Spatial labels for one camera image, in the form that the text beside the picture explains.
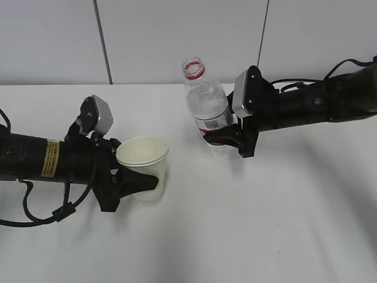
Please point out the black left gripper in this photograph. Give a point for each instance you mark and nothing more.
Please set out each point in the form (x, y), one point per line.
(90, 160)

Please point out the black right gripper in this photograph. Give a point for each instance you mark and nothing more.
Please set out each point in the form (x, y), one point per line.
(261, 102)

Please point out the white paper cup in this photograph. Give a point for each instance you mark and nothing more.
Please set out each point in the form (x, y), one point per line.
(145, 155)

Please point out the Nongfu Spring water bottle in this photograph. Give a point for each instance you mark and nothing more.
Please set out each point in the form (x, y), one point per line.
(205, 97)

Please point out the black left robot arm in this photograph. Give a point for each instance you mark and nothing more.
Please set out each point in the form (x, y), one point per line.
(33, 158)

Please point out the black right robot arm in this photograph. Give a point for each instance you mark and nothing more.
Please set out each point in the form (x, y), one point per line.
(334, 99)

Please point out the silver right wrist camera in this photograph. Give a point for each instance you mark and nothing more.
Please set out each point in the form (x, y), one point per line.
(239, 94)

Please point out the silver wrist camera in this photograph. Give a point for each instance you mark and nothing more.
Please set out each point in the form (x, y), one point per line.
(239, 94)
(95, 115)

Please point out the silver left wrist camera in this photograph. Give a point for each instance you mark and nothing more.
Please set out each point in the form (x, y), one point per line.
(95, 115)

